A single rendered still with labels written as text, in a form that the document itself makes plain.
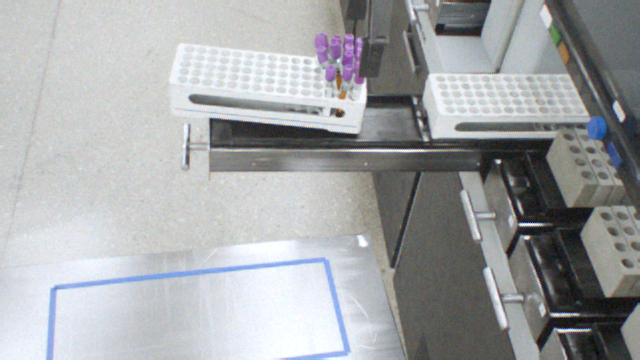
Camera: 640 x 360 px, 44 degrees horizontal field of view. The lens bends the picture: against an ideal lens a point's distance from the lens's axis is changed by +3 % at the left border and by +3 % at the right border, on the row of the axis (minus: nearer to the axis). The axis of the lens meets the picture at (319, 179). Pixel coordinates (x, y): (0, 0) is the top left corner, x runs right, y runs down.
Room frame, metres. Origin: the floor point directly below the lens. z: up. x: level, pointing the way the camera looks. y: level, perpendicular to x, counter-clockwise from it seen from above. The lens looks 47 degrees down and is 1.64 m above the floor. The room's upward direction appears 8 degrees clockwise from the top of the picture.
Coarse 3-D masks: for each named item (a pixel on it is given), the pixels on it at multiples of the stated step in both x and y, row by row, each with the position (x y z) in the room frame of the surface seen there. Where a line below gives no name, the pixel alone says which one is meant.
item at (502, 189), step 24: (504, 168) 0.86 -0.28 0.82; (504, 192) 0.82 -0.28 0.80; (528, 192) 0.81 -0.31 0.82; (480, 216) 0.81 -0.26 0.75; (504, 216) 0.79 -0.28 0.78; (528, 216) 0.77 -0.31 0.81; (552, 216) 0.77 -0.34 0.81; (576, 216) 0.78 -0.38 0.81; (480, 240) 0.76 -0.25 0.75; (504, 240) 0.77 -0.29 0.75
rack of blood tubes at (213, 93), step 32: (192, 64) 0.92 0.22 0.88; (224, 64) 0.93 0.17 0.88; (256, 64) 0.95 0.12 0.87; (288, 64) 0.95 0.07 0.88; (192, 96) 0.91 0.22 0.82; (224, 96) 0.87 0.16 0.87; (256, 96) 0.88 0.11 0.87; (288, 96) 0.88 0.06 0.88; (320, 96) 0.90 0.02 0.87; (320, 128) 0.88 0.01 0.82; (352, 128) 0.89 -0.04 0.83
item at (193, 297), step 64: (128, 256) 0.59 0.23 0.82; (192, 256) 0.60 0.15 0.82; (256, 256) 0.62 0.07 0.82; (320, 256) 0.63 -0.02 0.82; (0, 320) 0.48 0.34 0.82; (64, 320) 0.49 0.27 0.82; (128, 320) 0.50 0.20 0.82; (192, 320) 0.51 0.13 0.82; (256, 320) 0.52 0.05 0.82; (320, 320) 0.53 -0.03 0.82; (384, 320) 0.55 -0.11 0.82
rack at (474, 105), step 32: (448, 96) 0.96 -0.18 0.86; (480, 96) 0.97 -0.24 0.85; (512, 96) 0.98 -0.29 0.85; (544, 96) 0.98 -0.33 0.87; (576, 96) 0.99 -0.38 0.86; (448, 128) 0.90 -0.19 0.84; (480, 128) 0.95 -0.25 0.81; (512, 128) 0.96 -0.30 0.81; (544, 128) 0.97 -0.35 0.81; (576, 128) 0.96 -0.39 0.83
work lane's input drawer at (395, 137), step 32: (384, 96) 0.99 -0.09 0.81; (416, 96) 1.00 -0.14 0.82; (224, 128) 0.85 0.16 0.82; (256, 128) 0.88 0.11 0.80; (288, 128) 0.89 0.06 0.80; (384, 128) 0.92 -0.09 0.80; (416, 128) 0.93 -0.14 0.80; (224, 160) 0.82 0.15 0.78; (256, 160) 0.83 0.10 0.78; (288, 160) 0.84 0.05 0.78; (320, 160) 0.85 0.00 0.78; (352, 160) 0.86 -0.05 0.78; (384, 160) 0.87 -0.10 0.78; (416, 160) 0.88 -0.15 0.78; (448, 160) 0.89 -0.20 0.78; (480, 160) 0.90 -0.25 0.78
